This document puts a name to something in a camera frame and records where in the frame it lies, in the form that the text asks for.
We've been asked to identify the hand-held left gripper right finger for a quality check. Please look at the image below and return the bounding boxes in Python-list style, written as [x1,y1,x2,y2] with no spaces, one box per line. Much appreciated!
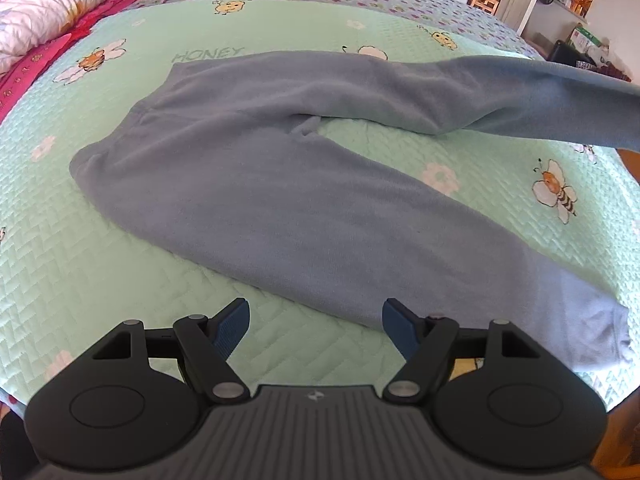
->
[381,298,543,403]

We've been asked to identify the pile of dark red clothes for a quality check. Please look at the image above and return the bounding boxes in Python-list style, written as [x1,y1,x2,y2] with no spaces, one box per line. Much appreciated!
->
[575,55,633,83]

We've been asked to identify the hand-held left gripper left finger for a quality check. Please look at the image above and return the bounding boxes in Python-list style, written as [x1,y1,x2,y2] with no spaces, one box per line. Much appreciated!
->
[92,297,252,402]

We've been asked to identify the blue fleece pants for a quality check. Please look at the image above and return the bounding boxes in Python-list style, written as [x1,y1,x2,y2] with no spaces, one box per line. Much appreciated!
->
[69,50,640,373]

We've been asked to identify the green and white carton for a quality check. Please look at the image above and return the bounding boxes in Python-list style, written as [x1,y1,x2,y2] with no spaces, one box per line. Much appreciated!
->
[570,24,603,56]

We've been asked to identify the black armchair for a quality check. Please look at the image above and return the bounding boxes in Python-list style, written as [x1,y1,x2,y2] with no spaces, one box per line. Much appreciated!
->
[547,40,601,68]

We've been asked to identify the green bee print quilted blanket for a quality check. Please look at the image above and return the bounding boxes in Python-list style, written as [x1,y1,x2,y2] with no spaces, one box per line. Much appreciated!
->
[0,0,640,416]

